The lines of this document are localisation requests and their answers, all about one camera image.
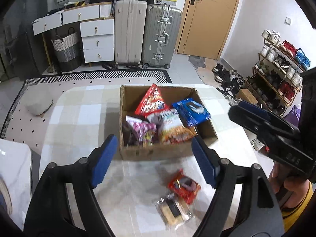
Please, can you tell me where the silver suitcase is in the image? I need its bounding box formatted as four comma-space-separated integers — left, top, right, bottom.
141, 4, 183, 70

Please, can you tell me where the patterned rug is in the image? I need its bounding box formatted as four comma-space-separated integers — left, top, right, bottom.
0, 70, 174, 142

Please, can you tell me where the person's right hand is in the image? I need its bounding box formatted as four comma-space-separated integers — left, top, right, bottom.
268, 163, 311, 208

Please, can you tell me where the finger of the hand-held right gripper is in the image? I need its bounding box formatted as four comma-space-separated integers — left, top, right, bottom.
228, 105, 301, 142
238, 100, 301, 135

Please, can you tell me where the clear cracker packet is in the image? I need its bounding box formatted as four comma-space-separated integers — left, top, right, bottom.
155, 194, 195, 230

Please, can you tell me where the blue cookie packet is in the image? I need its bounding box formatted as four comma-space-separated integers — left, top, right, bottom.
172, 98, 211, 128

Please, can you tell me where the wooden shoe rack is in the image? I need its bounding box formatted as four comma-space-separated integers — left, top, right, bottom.
247, 37, 309, 117

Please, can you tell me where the pile of dark shoes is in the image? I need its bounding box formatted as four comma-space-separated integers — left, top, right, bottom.
212, 63, 245, 97

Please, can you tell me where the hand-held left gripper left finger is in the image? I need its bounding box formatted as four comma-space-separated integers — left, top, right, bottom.
23, 134, 119, 237

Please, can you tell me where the purple snack bag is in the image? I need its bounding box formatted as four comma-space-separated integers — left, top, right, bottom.
125, 115, 159, 149

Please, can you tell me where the orange-red snack bag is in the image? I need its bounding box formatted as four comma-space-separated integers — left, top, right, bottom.
134, 83, 166, 117

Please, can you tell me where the wooden door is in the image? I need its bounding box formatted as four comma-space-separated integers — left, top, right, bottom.
176, 0, 244, 60

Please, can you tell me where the brown cardboard box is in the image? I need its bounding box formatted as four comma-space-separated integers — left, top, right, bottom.
119, 84, 218, 161

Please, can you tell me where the orange white snack bag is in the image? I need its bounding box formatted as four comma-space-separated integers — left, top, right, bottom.
148, 109, 198, 145

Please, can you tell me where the beige suitcase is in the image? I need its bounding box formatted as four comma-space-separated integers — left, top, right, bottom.
114, 0, 148, 70

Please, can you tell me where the brown door mat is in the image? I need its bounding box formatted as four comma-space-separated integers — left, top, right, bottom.
188, 54, 221, 85

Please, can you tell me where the grey round stool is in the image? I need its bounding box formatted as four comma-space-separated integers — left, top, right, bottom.
25, 84, 54, 117

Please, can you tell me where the person's right forearm yellow sleeve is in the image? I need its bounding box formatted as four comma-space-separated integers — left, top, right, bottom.
281, 181, 314, 233

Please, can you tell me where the white marble side table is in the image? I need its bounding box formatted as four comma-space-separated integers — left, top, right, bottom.
0, 138, 33, 228

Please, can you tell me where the red dark-print snack packet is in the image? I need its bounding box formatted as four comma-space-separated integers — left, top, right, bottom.
167, 169, 201, 205

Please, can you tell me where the white drawer desk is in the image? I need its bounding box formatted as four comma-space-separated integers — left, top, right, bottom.
32, 2, 115, 68

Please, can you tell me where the woven laundry basket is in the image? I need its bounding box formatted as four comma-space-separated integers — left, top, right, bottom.
51, 27, 82, 72

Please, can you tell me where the dark grey cabinet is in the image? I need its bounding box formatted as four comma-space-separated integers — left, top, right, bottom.
0, 15, 41, 82

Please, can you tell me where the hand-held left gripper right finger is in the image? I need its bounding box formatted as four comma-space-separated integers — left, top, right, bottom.
191, 136, 285, 237

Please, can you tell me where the small plain cardboard box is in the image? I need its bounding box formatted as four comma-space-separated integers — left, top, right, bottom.
235, 88, 259, 104

